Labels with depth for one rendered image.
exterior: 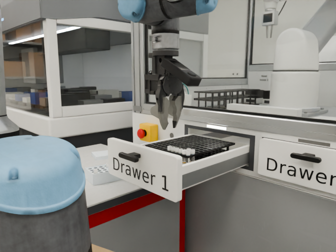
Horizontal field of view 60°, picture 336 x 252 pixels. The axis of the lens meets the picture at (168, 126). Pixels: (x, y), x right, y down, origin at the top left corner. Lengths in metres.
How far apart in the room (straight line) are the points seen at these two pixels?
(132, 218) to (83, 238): 0.61
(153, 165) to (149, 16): 0.35
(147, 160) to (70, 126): 0.86
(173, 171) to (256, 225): 0.42
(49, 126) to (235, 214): 0.95
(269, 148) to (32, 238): 0.70
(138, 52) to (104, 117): 0.50
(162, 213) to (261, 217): 0.33
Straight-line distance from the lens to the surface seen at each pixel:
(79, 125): 1.57
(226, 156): 0.85
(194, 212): 1.16
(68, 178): 0.33
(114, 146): 0.86
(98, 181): 0.99
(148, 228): 1.04
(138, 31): 1.29
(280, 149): 0.87
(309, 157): 0.81
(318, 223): 0.92
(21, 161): 0.33
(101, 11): 1.66
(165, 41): 0.78
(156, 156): 0.71
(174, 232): 1.15
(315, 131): 0.85
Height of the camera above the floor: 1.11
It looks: 10 degrees down
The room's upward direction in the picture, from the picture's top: straight up
